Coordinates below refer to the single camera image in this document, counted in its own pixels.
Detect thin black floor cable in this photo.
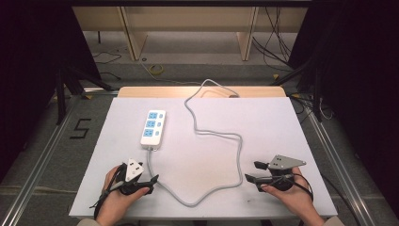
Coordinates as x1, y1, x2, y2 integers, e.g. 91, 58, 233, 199
91, 50, 122, 81

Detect bundle of black cables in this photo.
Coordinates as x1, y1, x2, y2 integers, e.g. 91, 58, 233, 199
251, 7, 295, 73

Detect black stand legs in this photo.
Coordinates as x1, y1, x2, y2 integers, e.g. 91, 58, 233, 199
55, 60, 115, 126
268, 57, 326, 123

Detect grey power strip cable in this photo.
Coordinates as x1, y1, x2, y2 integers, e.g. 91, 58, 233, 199
146, 78, 245, 208

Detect person's right hand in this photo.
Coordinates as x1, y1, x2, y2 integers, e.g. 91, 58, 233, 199
260, 167, 318, 221

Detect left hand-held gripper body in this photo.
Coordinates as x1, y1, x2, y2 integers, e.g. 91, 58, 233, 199
115, 158, 154, 196

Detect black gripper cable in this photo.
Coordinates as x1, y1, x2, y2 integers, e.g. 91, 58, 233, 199
272, 172, 315, 202
89, 163, 128, 220

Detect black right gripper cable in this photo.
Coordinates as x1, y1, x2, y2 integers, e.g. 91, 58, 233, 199
272, 172, 315, 202

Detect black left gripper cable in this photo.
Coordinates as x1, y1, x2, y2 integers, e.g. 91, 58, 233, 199
89, 163, 128, 220

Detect yellow tape roll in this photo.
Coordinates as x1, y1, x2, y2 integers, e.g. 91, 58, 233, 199
148, 64, 165, 76

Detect person's left hand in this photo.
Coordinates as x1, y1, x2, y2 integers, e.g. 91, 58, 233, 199
95, 163, 152, 226

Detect light wooden desk frame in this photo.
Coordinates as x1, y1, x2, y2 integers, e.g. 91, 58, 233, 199
72, 6, 309, 62

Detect white power strip blue sockets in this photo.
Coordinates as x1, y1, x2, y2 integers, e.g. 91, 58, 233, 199
139, 109, 167, 151

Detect metal floor rail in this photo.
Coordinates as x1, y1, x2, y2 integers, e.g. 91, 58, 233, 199
290, 93, 379, 226
0, 89, 119, 226

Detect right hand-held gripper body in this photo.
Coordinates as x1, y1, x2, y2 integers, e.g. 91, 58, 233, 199
256, 153, 308, 193

